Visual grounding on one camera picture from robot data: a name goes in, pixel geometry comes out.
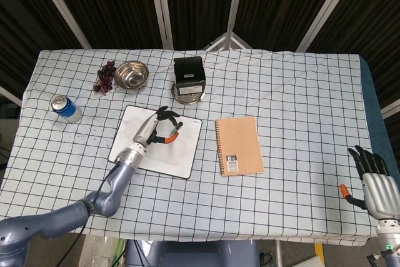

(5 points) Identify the white dry-erase board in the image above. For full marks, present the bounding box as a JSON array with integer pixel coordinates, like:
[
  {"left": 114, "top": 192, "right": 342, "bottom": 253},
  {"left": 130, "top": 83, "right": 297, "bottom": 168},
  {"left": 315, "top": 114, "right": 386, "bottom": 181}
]
[{"left": 107, "top": 104, "right": 203, "bottom": 180}]

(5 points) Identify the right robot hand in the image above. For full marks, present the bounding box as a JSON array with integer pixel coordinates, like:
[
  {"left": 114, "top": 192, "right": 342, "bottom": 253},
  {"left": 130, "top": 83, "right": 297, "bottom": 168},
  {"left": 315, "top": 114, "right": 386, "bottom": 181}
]
[{"left": 339, "top": 145, "right": 400, "bottom": 219}]

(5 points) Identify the blue drink can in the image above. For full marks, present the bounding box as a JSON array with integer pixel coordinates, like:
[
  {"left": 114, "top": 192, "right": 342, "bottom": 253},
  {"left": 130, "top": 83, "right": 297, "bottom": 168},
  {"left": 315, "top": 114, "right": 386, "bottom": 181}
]
[{"left": 50, "top": 94, "right": 83, "bottom": 124}]

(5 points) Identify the upturned steel bowl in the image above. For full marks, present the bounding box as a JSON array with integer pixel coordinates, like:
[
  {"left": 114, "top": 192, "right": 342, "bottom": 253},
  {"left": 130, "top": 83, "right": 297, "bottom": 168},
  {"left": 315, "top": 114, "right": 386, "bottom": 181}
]
[{"left": 171, "top": 81, "right": 206, "bottom": 105}]

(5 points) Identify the black cardboard box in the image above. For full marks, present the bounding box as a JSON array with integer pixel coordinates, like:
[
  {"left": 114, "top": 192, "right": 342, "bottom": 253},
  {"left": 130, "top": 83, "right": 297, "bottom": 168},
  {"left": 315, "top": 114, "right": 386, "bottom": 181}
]
[{"left": 173, "top": 56, "right": 206, "bottom": 98}]

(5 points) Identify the bunch of dark grapes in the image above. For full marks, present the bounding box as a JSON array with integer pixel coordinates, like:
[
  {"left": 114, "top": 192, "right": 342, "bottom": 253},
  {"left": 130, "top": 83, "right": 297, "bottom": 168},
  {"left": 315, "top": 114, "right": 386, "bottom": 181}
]
[{"left": 92, "top": 60, "right": 117, "bottom": 95}]

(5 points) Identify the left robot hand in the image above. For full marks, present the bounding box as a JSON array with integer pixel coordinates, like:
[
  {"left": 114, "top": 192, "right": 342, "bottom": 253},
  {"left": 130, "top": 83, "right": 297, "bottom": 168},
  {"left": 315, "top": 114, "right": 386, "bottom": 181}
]
[{"left": 132, "top": 106, "right": 184, "bottom": 149}]

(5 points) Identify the brown spiral notebook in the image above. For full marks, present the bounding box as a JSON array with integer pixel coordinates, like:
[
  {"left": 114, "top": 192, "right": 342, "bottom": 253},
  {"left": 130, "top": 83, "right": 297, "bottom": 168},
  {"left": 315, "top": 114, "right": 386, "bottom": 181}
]
[{"left": 214, "top": 116, "right": 265, "bottom": 177}]

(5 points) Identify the checked light tablecloth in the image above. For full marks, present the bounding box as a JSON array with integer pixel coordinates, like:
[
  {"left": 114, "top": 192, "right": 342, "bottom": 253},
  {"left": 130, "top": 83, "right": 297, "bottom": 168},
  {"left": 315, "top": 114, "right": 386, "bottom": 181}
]
[{"left": 0, "top": 48, "right": 384, "bottom": 247}]

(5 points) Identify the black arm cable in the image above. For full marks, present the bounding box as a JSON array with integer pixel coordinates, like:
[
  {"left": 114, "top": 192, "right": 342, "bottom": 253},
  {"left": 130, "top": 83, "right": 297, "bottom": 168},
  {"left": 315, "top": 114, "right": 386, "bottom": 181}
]
[{"left": 73, "top": 161, "right": 121, "bottom": 239}]

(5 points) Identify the grey robot torso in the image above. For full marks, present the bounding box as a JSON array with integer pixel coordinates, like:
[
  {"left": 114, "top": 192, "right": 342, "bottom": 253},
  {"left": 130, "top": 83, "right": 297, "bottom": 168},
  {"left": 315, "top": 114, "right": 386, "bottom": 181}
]
[{"left": 124, "top": 240, "right": 260, "bottom": 267}]

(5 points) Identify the upright steel bowl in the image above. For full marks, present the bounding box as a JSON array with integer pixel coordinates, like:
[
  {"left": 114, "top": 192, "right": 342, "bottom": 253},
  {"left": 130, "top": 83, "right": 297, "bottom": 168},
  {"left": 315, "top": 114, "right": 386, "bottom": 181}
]
[{"left": 114, "top": 61, "right": 149, "bottom": 90}]

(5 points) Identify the dark folding screen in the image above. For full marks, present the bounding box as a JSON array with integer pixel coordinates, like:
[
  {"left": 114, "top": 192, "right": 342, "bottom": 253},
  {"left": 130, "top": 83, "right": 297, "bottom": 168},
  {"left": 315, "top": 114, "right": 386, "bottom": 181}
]
[{"left": 0, "top": 0, "right": 400, "bottom": 118}]

